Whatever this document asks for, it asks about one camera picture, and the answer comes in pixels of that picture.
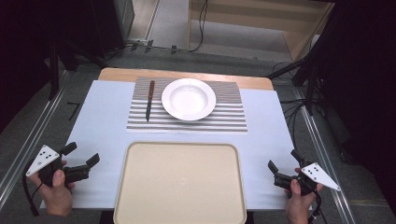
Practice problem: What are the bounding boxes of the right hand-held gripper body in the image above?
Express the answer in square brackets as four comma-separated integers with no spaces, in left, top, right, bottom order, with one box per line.
[273,160,342,198]

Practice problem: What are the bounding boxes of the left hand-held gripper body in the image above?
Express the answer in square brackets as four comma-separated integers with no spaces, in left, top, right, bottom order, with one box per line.
[25,144,92,188]

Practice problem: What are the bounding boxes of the person's right hand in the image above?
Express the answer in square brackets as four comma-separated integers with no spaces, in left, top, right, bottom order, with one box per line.
[284,167,325,224]

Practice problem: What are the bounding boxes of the person's left hand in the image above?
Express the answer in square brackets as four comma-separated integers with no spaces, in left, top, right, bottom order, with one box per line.
[35,160,76,217]

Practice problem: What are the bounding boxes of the white table sheet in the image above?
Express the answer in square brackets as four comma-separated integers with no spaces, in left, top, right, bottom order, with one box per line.
[40,79,312,211]

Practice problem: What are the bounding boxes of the striped placemat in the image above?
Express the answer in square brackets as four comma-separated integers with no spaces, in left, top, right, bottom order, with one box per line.
[125,77,248,133]

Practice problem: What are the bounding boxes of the black metal stand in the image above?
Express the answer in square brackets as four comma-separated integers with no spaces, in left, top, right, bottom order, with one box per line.
[265,46,326,117]
[46,31,108,101]

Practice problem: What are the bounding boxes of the wooden table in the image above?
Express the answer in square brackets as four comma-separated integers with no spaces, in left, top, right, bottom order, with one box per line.
[98,67,275,91]

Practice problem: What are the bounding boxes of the beige plastic tray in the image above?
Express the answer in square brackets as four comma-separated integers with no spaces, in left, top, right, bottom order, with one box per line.
[113,141,248,224]

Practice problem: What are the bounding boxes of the white round plate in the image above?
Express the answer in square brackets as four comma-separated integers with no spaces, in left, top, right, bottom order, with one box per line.
[161,77,217,122]

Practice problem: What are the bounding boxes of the light wooden shelf unit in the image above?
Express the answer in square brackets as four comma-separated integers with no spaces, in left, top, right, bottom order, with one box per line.
[186,0,336,63]

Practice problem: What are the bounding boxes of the dark cabinet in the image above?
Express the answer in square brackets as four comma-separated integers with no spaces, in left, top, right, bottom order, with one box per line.
[89,0,135,59]

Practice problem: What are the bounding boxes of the metal floor rail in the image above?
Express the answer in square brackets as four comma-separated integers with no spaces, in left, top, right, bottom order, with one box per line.
[293,87,357,224]
[0,70,70,204]

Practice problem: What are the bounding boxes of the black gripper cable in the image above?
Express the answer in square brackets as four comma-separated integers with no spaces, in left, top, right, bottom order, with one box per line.
[21,174,44,217]
[307,189,329,224]

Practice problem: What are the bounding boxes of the black angle bracket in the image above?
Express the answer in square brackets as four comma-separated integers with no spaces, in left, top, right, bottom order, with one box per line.
[66,101,83,122]

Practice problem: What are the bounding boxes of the black floor cables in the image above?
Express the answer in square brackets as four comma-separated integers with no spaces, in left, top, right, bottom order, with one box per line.
[279,98,308,147]

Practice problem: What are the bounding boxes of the knife with brown handle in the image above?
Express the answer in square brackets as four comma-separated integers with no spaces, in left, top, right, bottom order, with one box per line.
[145,79,156,123]

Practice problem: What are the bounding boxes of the black hanging cable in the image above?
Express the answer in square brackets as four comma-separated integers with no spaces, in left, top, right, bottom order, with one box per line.
[188,0,209,53]

